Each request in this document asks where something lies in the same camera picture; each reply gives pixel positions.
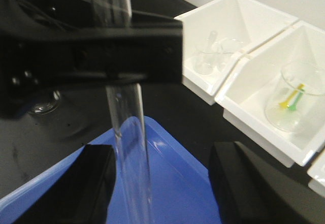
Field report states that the glassware in left bin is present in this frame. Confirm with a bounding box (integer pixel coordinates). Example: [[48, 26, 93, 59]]
[[192, 30, 245, 75]]

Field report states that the blue plastic tray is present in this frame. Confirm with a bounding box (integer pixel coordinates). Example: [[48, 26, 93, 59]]
[[1, 117, 221, 223]]

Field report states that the left white storage bin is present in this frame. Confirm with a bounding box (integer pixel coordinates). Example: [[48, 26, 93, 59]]
[[175, 0, 298, 105]]

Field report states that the middle white storage bin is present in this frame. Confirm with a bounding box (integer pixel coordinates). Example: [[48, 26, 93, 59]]
[[215, 21, 324, 167]]

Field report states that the glass beaker on counter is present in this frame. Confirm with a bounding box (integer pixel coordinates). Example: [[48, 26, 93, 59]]
[[28, 90, 61, 115]]

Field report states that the green plastic dropper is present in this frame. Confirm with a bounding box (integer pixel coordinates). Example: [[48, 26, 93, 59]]
[[288, 88, 305, 111]]

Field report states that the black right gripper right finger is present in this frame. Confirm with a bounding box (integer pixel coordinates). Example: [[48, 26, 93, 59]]
[[208, 142, 324, 223]]

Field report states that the clear glass test tube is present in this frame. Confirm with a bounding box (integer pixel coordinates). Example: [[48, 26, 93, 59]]
[[91, 0, 154, 223]]

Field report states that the glass beaker with droppers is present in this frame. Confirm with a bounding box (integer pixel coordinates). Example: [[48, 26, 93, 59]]
[[265, 62, 324, 132]]

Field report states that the yellow plastic dropper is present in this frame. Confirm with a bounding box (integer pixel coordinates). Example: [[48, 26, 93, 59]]
[[279, 84, 305, 109]]

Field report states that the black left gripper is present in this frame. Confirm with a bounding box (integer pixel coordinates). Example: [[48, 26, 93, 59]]
[[1, 0, 183, 117]]

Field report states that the right white storage bin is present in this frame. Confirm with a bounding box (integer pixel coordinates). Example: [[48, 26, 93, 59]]
[[307, 149, 324, 198]]

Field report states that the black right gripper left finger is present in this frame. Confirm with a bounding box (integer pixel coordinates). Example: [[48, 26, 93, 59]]
[[15, 144, 116, 223]]

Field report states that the white storage bin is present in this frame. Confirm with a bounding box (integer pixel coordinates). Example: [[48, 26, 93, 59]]
[[175, 0, 298, 105], [215, 21, 324, 167], [307, 149, 324, 198]]

